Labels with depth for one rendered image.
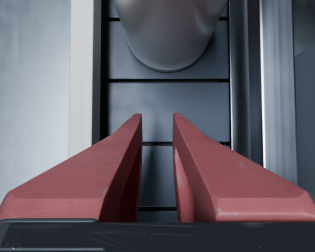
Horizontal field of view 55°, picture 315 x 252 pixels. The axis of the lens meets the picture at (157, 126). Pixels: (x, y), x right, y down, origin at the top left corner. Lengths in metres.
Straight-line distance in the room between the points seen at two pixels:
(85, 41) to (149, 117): 0.06
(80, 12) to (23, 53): 0.11
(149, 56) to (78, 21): 0.04
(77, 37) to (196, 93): 0.08
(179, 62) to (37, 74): 0.13
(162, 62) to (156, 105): 0.03
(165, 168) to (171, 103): 0.04
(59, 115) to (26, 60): 0.05
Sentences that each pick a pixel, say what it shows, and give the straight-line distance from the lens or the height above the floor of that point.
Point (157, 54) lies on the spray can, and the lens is 0.15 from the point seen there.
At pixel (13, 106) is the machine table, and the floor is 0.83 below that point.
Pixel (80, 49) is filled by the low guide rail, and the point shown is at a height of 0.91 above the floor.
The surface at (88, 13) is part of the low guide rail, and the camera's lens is 0.16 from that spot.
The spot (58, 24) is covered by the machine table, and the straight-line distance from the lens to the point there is 0.26.
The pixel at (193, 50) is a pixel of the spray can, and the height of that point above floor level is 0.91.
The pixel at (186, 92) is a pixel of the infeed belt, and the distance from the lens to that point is 0.19.
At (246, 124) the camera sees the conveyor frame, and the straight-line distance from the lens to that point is 0.19.
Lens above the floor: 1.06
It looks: 86 degrees down
